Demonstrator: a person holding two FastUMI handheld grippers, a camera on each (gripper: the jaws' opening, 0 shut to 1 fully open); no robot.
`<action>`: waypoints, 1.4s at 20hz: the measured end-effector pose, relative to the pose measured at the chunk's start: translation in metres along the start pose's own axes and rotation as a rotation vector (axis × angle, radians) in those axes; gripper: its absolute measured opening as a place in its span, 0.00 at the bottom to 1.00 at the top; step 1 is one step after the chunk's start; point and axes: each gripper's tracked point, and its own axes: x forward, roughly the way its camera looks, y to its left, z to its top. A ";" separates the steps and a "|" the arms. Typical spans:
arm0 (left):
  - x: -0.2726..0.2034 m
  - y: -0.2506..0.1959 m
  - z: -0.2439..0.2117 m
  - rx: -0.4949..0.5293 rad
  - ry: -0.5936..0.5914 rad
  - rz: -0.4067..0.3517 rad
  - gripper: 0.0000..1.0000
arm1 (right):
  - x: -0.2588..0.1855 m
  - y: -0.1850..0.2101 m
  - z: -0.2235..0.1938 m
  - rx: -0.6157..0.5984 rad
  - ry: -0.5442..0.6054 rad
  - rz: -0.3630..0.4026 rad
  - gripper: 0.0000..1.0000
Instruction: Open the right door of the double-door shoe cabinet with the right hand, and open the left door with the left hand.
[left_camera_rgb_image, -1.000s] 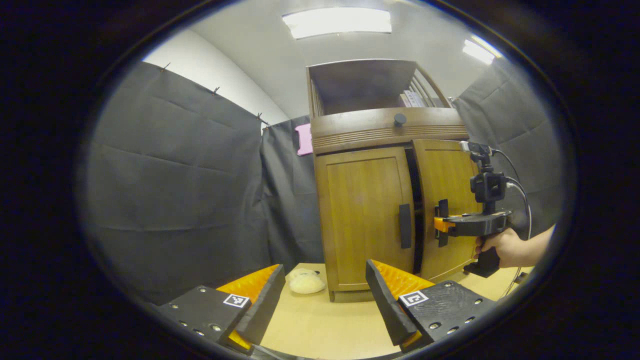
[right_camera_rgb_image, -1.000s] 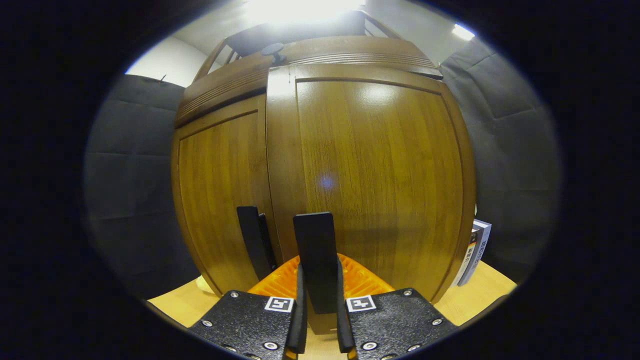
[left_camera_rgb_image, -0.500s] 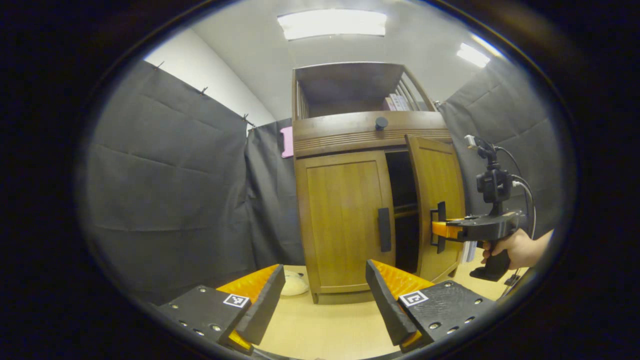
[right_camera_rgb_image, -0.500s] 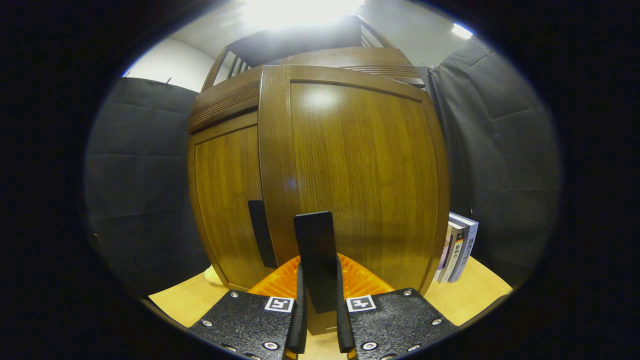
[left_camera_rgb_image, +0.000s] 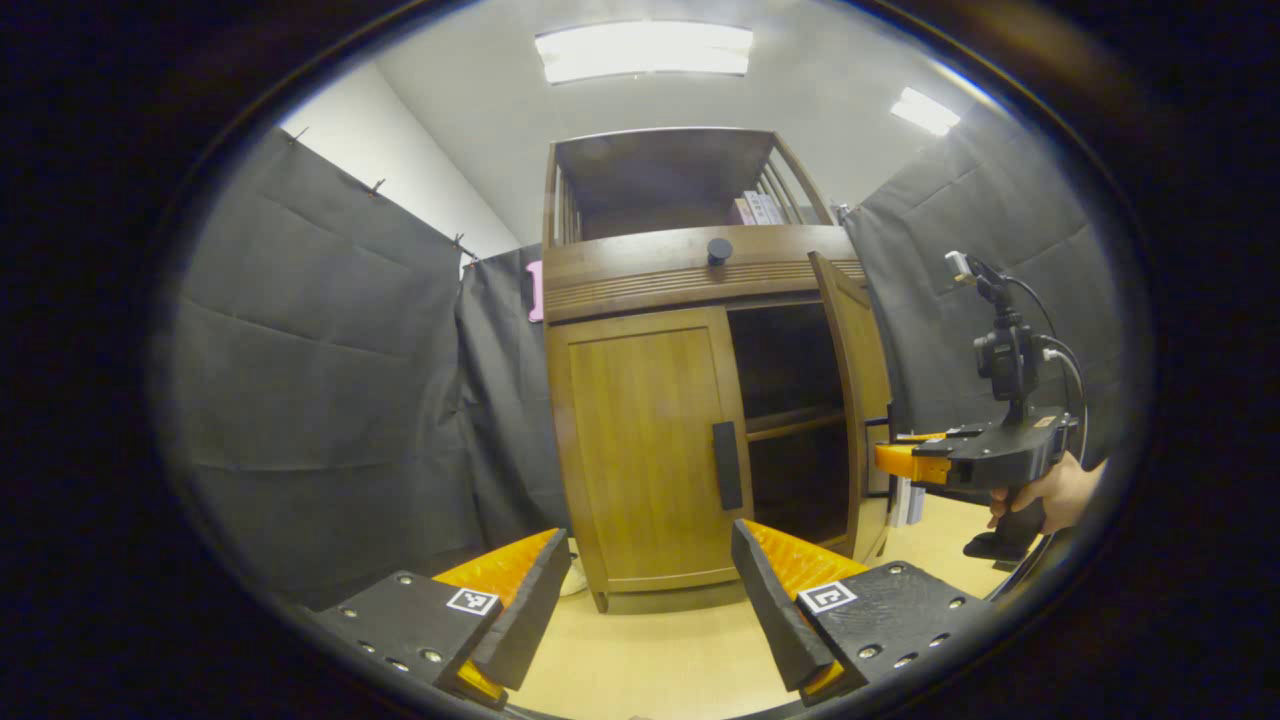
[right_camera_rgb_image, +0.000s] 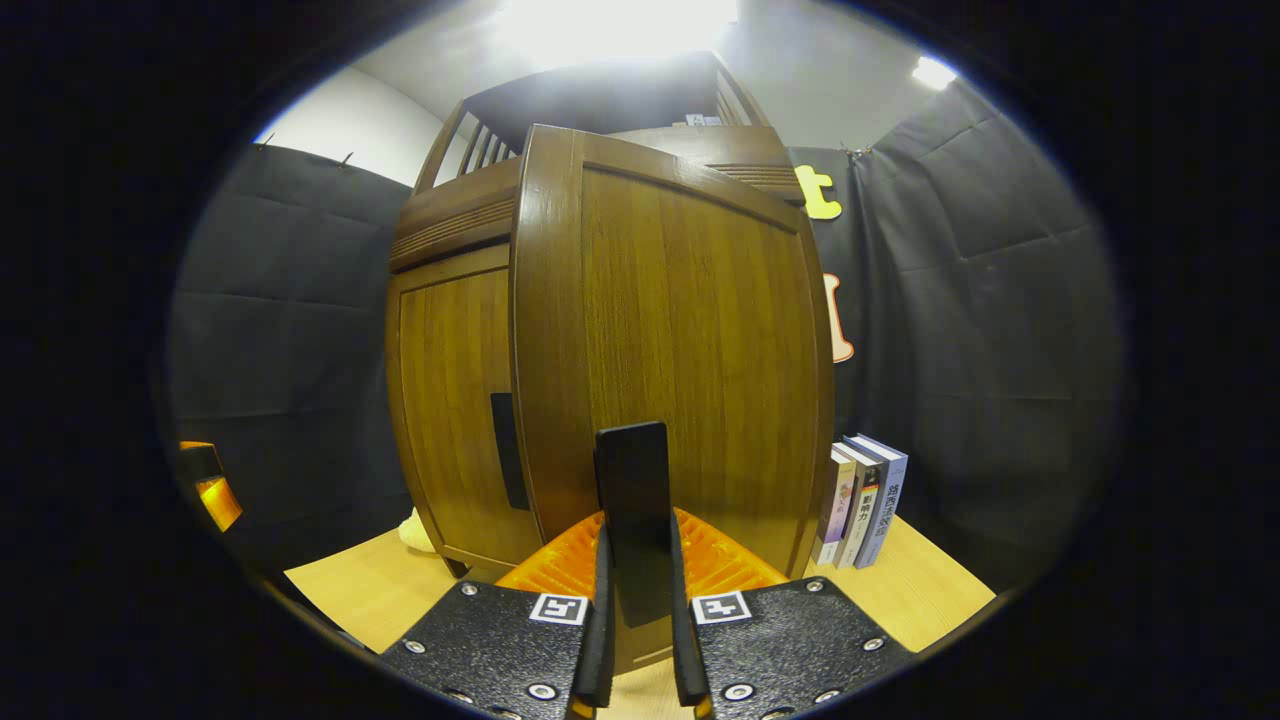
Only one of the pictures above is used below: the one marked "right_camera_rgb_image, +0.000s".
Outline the pale purple cover book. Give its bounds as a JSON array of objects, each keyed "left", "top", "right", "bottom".
[{"left": 812, "top": 447, "right": 859, "bottom": 568}]

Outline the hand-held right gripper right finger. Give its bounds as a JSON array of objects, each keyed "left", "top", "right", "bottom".
[{"left": 668, "top": 507, "right": 916, "bottom": 720}]

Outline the cream plush toy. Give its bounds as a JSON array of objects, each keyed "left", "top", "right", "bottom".
[{"left": 398, "top": 508, "right": 441, "bottom": 554}]

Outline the wooden double-door shoe cabinet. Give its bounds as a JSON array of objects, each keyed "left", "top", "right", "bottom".
[{"left": 385, "top": 50, "right": 813, "bottom": 581}]

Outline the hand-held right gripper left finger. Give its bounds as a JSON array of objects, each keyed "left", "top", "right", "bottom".
[{"left": 380, "top": 510, "right": 616, "bottom": 720}]

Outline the dark spine book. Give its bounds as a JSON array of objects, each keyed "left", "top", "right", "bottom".
[{"left": 835, "top": 440, "right": 887, "bottom": 571}]

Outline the wooden cabinet door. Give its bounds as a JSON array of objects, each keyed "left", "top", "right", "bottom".
[
  {"left": 510, "top": 123, "right": 837, "bottom": 673},
  {"left": 385, "top": 245, "right": 543, "bottom": 578}
]

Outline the blue-grey spine book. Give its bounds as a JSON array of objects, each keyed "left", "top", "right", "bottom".
[{"left": 855, "top": 434, "right": 909, "bottom": 569}]

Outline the black backdrop cloth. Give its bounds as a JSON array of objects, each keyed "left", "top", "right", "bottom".
[{"left": 165, "top": 80, "right": 1126, "bottom": 591}]

